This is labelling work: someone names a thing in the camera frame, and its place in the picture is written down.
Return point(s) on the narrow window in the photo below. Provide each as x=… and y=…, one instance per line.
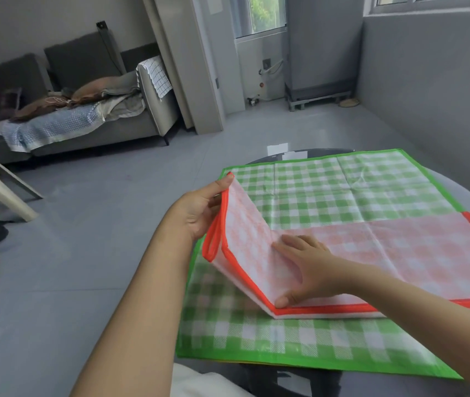
x=264, y=14

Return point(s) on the blue checked blanket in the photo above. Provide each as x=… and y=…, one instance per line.
x=49, y=128

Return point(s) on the white boiler unit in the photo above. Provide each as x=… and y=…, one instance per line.
x=259, y=66

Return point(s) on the large grey back cushion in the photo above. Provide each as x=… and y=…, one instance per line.
x=82, y=61

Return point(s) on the round straw mat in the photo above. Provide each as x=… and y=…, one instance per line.
x=349, y=102

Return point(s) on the orange checked woven bag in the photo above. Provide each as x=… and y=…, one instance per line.
x=417, y=252

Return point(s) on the brown fringed blanket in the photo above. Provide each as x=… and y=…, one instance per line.
x=40, y=106

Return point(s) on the brown folded cloth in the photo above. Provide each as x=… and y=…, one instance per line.
x=102, y=88

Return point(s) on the beige crumpled cloth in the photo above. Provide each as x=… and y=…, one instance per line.
x=123, y=106

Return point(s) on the green checked woven bag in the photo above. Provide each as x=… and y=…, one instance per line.
x=301, y=190

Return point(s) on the wide window frame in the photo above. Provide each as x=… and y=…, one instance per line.
x=425, y=3

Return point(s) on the person's left thumb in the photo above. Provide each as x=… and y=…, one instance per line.
x=218, y=186

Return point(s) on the grey fabric sofa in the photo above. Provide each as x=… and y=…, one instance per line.
x=136, y=128

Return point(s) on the black stand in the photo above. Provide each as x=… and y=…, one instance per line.
x=109, y=43

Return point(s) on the small grey back cushion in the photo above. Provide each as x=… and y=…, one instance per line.
x=18, y=78

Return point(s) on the person's right hand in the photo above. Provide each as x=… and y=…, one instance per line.
x=321, y=272

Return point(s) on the beige sliding door panel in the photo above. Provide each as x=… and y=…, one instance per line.
x=189, y=66

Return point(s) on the white checked towel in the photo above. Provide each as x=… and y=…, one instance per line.
x=156, y=76

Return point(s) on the person's white clothing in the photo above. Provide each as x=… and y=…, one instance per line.
x=206, y=384

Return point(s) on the grey tall appliance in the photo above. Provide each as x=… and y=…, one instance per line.
x=324, y=41

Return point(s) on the person's right forearm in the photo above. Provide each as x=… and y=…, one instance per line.
x=433, y=318

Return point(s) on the person's right middle finger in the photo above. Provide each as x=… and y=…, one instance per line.
x=299, y=245

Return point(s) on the grey appliance base stand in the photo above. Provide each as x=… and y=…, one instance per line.
x=317, y=99

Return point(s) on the person's left hand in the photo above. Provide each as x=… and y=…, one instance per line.
x=189, y=210

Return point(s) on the person's left forearm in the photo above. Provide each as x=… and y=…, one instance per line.
x=140, y=318

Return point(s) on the person's right thumb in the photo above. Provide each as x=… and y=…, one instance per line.
x=289, y=298

